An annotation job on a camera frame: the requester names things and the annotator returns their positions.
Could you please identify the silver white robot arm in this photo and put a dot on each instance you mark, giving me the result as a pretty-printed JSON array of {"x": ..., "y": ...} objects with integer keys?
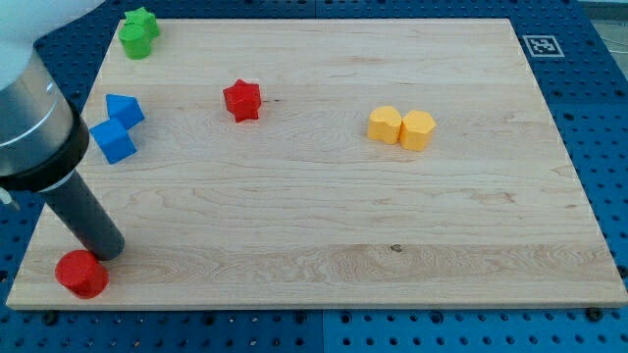
[{"x": 43, "y": 137}]

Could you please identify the yellow heart block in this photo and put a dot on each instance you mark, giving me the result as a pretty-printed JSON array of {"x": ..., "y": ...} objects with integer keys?
[{"x": 384, "y": 124}]

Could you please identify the red star block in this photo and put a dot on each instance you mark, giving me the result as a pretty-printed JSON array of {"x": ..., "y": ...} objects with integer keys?
[{"x": 243, "y": 100}]

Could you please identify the green star block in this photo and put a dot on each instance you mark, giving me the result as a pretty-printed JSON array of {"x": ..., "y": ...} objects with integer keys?
[{"x": 147, "y": 20}]

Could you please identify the light wooden board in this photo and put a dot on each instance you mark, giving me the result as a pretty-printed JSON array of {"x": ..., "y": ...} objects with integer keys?
[{"x": 300, "y": 209}]

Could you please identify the yellow hexagon block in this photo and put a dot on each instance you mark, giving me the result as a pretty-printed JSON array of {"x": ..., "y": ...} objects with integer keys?
[{"x": 416, "y": 131}]

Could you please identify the blue triangle block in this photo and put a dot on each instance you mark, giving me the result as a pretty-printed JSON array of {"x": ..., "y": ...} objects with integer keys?
[{"x": 124, "y": 109}]

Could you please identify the blue cube block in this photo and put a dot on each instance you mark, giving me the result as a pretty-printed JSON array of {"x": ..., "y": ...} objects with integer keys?
[{"x": 113, "y": 140}]

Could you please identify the green cylinder block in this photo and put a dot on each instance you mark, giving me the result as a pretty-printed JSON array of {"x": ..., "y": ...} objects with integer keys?
[{"x": 135, "y": 41}]

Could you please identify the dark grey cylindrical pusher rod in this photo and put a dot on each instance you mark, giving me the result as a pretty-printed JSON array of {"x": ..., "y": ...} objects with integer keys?
[{"x": 76, "y": 206}]

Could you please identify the red cylinder block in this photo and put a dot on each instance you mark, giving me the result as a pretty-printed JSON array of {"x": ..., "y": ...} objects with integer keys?
[{"x": 80, "y": 272}]

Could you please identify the white fiducial marker tag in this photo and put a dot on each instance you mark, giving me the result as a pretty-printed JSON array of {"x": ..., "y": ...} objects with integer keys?
[{"x": 542, "y": 46}]

